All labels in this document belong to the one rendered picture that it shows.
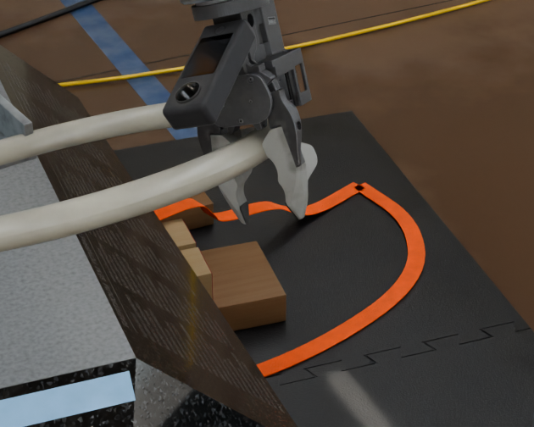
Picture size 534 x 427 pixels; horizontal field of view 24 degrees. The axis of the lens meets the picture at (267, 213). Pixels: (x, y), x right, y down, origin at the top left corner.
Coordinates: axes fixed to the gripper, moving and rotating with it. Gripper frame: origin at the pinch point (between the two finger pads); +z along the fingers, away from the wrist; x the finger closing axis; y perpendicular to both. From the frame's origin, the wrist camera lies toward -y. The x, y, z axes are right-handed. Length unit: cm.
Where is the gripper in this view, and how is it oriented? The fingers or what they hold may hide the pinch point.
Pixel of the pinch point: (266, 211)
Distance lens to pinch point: 116.2
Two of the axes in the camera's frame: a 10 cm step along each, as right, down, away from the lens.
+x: -8.7, 0.8, 4.9
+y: 4.5, -3.2, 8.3
